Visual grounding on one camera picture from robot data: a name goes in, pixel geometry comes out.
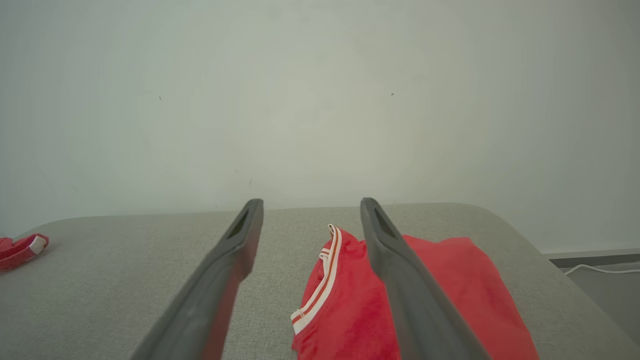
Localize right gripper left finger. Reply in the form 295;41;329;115
130;198;265;360

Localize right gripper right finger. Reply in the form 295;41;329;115
360;197;493;360

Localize red basketball jersey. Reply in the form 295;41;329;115
291;223;541;360

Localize red shorts with white stripe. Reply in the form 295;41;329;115
0;233;50;272

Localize dark wall baseboard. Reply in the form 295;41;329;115
544;249;640;271

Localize white floor cable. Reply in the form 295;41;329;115
564;264;640;276

